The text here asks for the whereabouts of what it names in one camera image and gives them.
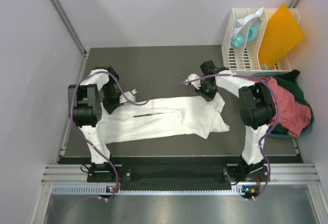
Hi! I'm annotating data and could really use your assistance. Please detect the purple cable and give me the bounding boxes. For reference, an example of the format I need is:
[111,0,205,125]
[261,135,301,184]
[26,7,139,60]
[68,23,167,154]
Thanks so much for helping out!
[70,71,151,203]
[169,74,280,201]

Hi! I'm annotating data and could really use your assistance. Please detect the green t shirt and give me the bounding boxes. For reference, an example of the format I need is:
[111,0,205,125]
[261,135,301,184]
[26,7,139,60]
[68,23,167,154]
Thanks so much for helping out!
[252,69,315,135]

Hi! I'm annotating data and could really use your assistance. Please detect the grey slotted cable duct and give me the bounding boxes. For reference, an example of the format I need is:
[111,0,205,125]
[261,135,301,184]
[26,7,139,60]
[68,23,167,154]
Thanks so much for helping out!
[51,185,256,196]

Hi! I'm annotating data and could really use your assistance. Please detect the pink t shirt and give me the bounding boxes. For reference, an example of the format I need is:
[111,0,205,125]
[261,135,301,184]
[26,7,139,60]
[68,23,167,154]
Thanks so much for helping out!
[260,77,312,137]

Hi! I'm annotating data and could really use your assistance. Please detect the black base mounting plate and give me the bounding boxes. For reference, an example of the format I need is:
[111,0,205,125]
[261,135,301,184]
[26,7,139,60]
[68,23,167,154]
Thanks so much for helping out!
[87,156,270,184]

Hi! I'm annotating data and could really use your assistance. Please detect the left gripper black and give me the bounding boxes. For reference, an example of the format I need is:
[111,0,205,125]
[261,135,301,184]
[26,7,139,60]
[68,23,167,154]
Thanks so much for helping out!
[101,82,124,114]

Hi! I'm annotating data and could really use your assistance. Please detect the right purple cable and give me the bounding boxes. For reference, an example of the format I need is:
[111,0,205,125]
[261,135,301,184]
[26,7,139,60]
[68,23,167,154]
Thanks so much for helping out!
[169,74,280,201]

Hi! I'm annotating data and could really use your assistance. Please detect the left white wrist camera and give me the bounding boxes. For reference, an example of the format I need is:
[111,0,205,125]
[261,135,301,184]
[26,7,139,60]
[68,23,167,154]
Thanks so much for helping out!
[119,89,137,104]

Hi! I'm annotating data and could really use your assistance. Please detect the white printed t shirt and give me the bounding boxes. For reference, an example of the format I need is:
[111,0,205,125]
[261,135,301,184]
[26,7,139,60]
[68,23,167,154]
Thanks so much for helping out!
[97,94,230,144]

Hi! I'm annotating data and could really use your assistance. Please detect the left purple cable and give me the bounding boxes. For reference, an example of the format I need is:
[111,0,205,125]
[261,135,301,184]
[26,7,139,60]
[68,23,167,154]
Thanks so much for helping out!
[70,71,151,203]

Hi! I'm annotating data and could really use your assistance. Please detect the aluminium corner post left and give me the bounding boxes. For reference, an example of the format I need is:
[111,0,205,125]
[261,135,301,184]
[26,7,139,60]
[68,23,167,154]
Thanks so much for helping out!
[50,0,87,55]

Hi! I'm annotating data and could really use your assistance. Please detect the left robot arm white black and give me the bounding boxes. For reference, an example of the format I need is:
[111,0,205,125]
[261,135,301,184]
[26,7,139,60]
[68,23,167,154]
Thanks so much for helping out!
[68,66,123,182]

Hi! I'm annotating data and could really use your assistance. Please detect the teal white headphones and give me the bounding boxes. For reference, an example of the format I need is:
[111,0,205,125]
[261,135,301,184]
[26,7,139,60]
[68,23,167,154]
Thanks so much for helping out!
[231,7,264,49]

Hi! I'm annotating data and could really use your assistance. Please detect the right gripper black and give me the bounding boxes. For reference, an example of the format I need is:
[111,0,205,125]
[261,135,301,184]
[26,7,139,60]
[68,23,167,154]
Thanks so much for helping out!
[194,80,217,102]

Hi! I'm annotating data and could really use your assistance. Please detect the aluminium frame rail front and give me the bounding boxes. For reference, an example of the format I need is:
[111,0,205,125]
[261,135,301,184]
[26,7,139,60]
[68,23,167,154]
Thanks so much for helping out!
[41,164,320,185]

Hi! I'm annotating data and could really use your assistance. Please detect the white plastic file organizer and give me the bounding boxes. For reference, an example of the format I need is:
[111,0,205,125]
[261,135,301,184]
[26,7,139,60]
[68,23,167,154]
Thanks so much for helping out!
[221,8,291,72]

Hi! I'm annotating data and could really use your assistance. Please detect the orange plastic folder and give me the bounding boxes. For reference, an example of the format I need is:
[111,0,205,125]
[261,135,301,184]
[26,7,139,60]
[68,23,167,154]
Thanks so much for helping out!
[258,3,305,68]

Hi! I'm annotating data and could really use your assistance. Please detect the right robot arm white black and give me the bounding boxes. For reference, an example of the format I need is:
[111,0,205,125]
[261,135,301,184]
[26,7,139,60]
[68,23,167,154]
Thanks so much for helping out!
[188,60,276,185]

